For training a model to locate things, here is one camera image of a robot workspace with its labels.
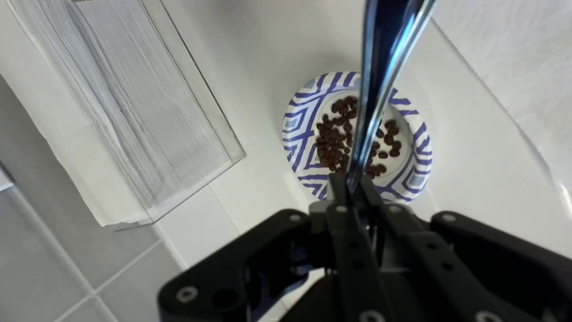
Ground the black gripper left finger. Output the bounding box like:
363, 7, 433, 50
157, 170, 374, 322

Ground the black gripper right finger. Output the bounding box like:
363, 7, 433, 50
356, 173, 572, 322

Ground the metal spoon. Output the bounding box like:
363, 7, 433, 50
345, 0, 438, 193

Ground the blue patterned paper plate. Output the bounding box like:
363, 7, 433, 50
279, 68, 436, 205

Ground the brown coffee bean pile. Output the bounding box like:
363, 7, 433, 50
313, 93, 404, 180

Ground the clear napkin dispenser box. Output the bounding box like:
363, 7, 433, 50
7, 0, 248, 232

